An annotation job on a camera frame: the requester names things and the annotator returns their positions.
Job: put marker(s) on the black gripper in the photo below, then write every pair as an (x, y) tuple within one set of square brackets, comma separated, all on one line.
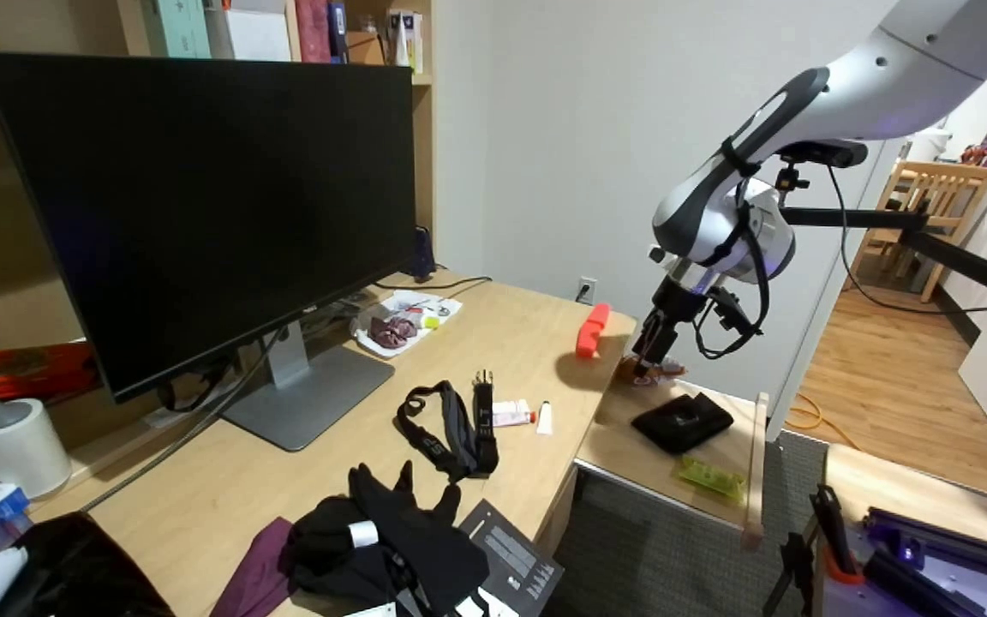
[(671, 314)]

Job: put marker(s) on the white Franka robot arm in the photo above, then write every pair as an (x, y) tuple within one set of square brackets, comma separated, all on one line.
[(916, 70)]

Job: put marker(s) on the wooden sliding tray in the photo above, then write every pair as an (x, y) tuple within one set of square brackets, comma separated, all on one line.
[(641, 457)]

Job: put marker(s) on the green packet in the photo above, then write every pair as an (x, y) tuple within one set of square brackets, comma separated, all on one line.
[(709, 477)]

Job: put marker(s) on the white printed packet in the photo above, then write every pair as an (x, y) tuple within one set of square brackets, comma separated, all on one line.
[(430, 309)]

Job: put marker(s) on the purple plastic tray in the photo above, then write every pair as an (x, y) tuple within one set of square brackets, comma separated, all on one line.
[(950, 567)]

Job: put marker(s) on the orange plastic block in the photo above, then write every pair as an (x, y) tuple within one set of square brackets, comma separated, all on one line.
[(593, 331)]

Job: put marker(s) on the small white piece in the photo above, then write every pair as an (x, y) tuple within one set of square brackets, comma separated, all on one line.
[(546, 419)]

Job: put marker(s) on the white red tube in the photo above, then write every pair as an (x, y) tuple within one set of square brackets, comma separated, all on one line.
[(511, 413)]

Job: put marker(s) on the grey upholstered furniture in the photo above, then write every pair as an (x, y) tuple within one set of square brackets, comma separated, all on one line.
[(652, 567)]

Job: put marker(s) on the black booklet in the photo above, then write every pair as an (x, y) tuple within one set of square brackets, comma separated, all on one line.
[(515, 561)]

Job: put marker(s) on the dark blue bottle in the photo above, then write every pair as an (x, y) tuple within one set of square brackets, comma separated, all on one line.
[(422, 256)]

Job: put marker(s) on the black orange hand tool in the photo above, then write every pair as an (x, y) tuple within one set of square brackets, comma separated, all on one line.
[(831, 536)]

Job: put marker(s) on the black tripod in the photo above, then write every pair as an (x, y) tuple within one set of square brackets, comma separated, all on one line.
[(793, 576)]

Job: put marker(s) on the black gloves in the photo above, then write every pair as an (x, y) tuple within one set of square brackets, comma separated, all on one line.
[(402, 552)]

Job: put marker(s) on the white bottle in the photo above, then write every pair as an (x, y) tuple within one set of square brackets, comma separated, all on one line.
[(407, 38)]

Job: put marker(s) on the purple cloth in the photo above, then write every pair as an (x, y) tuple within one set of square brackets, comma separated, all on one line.
[(254, 569)]

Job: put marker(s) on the black computer monitor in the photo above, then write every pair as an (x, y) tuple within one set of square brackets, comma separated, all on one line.
[(208, 206)]

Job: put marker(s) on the teal book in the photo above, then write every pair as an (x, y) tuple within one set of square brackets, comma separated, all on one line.
[(183, 30)]

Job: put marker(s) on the black folded cloth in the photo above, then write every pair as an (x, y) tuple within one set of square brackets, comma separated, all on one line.
[(85, 569)]

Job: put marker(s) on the red box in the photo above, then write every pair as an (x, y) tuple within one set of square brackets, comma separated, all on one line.
[(34, 373)]

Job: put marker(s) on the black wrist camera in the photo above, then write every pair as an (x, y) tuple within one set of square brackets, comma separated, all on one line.
[(735, 314)]

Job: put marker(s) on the black stereo camera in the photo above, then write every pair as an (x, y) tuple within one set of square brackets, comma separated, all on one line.
[(825, 151)]

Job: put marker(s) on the black camera stand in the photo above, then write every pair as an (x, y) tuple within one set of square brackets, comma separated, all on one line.
[(950, 258)]

